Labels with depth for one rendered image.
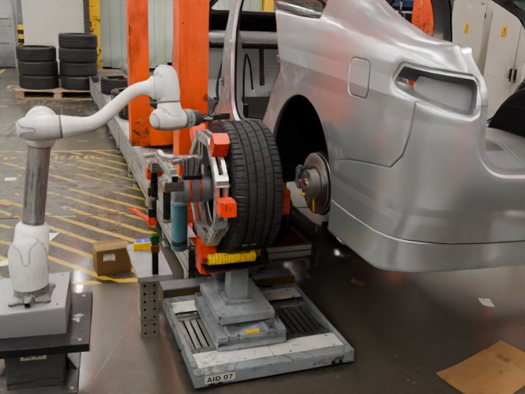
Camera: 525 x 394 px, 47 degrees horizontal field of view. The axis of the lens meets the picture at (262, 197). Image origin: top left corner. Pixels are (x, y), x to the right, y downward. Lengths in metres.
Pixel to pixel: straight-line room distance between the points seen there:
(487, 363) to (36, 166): 2.44
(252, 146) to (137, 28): 2.56
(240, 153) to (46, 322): 1.14
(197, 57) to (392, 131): 1.35
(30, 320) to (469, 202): 1.89
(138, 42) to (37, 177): 2.46
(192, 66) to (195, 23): 0.22
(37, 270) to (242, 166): 1.01
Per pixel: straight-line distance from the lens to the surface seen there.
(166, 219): 2.81
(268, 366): 3.01
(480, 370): 3.36
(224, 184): 2.73
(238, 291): 3.22
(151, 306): 3.29
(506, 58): 7.99
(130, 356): 3.22
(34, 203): 2.96
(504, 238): 2.47
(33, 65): 11.20
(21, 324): 2.87
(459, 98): 2.33
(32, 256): 2.82
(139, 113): 5.23
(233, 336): 3.04
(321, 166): 3.06
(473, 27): 8.64
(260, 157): 2.77
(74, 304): 3.11
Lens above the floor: 1.73
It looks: 18 degrees down
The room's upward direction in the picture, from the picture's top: 3 degrees clockwise
